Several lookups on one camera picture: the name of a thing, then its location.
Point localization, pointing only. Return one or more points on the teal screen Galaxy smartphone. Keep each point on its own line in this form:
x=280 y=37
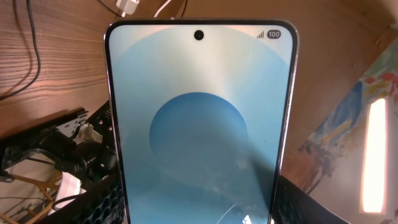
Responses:
x=200 y=109

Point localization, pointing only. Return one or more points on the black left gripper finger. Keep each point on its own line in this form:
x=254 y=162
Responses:
x=294 y=206

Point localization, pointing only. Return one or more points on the white power strip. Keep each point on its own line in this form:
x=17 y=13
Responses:
x=127 y=7

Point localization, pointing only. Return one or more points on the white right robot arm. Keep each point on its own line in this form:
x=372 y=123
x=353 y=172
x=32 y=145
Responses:
x=85 y=187

